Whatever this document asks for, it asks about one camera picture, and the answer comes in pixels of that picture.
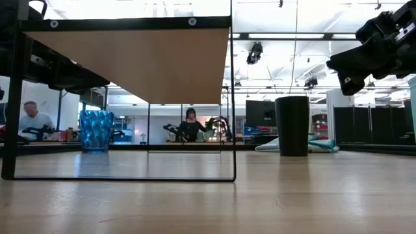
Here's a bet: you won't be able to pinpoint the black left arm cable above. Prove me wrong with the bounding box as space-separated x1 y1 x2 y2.
28 0 48 20

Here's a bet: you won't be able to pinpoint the black ceiling-hung camera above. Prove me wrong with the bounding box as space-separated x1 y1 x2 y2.
304 77 319 90
246 41 264 66

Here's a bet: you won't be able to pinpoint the wooden tray board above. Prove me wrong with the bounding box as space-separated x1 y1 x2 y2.
1 16 237 182

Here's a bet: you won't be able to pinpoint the blue faceted plastic cup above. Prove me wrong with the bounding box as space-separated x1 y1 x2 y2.
79 109 115 154

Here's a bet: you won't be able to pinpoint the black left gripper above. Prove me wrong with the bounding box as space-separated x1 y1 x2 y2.
19 32 111 96

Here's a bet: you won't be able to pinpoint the light blue cloth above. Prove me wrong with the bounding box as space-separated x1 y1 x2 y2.
255 135 341 153

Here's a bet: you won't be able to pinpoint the black aluminium rig frame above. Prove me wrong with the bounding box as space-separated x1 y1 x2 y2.
0 142 416 157

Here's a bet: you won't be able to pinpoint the tall black tumbler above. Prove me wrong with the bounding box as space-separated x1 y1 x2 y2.
274 96 311 157

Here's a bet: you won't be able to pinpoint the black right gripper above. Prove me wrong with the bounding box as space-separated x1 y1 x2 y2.
326 0 416 97

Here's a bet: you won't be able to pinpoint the black partition panels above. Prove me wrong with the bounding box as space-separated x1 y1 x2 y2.
333 99 415 146

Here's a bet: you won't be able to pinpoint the black monitor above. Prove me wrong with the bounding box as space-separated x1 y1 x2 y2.
245 99 277 127

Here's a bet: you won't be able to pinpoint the person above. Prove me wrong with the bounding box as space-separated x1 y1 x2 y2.
18 100 56 141
177 107 209 143

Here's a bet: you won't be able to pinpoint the white pillar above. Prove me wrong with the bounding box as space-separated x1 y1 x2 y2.
326 88 355 141

